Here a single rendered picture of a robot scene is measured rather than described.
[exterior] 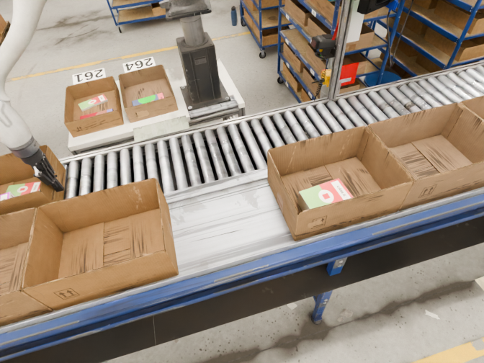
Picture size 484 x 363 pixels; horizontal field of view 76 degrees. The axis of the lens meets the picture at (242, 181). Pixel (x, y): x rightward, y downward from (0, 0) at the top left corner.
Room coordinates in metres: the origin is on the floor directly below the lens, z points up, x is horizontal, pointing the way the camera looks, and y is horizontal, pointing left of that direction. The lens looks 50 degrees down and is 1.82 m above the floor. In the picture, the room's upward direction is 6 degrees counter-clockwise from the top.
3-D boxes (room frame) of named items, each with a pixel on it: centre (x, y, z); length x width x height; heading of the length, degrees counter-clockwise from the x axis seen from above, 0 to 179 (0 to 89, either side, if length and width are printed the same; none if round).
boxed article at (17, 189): (0.99, 1.02, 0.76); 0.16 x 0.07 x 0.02; 92
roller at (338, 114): (1.21, -0.60, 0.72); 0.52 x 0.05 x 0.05; 11
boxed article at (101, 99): (1.66, 0.85, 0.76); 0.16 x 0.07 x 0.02; 120
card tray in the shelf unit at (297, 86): (2.66, -0.71, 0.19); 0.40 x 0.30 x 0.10; 9
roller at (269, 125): (1.13, -0.21, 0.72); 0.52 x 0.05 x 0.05; 11
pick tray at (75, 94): (1.58, 0.81, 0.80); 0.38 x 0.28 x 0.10; 14
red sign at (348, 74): (1.51, -0.63, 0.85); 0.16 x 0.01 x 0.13; 101
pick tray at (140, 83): (1.65, 0.51, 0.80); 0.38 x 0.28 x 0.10; 15
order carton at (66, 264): (0.54, 0.45, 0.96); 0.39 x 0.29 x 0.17; 101
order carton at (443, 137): (0.76, -0.71, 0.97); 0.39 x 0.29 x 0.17; 101
